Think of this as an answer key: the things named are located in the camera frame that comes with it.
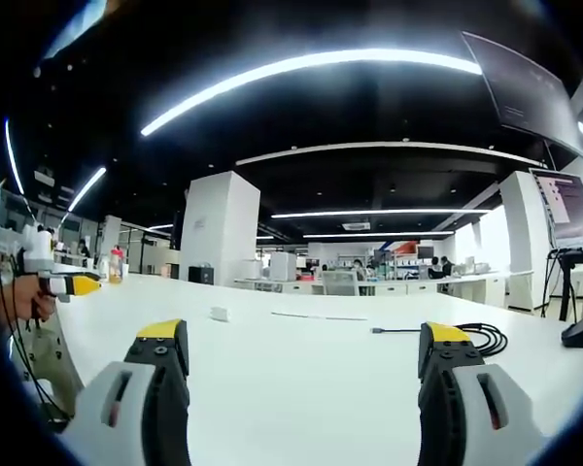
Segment large dark hanging monitor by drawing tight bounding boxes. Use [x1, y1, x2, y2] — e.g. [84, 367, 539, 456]
[460, 30, 583, 161]

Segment long curved ceiling light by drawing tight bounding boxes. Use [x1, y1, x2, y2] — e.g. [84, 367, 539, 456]
[140, 48, 484, 138]

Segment black Type-C cable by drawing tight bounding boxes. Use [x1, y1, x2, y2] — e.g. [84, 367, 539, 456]
[369, 322, 509, 359]

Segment grey mesh office chair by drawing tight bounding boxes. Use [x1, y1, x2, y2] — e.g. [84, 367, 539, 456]
[320, 269, 361, 297]

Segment person's left hand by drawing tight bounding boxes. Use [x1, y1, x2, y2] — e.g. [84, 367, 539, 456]
[2, 275, 57, 325]

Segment thin white strip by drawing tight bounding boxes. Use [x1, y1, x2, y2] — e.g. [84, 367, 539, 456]
[270, 311, 369, 323]

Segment clear bottle with red label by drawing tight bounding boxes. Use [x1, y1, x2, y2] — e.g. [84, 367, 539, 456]
[107, 245, 125, 285]

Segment black box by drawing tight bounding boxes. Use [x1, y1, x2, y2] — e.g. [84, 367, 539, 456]
[188, 265, 216, 285]

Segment white desk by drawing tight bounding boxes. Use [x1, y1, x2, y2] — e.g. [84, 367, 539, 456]
[52, 271, 583, 466]

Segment black tripod stand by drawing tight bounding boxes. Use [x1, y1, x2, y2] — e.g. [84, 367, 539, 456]
[545, 246, 583, 322]

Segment short ceiling light strip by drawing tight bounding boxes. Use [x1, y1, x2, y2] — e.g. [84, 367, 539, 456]
[67, 166, 108, 213]

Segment monitor on stand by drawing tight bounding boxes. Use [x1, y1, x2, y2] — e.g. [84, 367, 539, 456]
[529, 167, 583, 250]

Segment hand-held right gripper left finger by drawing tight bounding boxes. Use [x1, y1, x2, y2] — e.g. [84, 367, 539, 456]
[60, 318, 191, 466]

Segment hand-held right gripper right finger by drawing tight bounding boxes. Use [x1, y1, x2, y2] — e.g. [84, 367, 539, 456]
[417, 320, 548, 466]

